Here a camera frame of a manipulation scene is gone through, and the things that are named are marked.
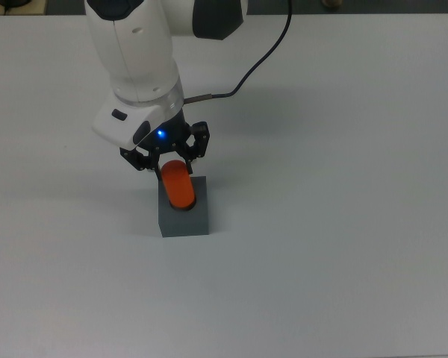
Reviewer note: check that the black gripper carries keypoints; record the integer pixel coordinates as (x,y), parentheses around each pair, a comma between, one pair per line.
(168,141)

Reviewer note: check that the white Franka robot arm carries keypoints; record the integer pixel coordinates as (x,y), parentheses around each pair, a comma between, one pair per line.
(138,56)

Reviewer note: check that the small black object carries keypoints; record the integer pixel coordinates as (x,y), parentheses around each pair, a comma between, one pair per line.
(12,2)

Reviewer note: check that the orange cylinder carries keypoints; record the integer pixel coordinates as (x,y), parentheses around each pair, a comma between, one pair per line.
(177,184)

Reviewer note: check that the grey block with hole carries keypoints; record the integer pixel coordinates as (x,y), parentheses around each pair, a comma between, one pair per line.
(184,222)

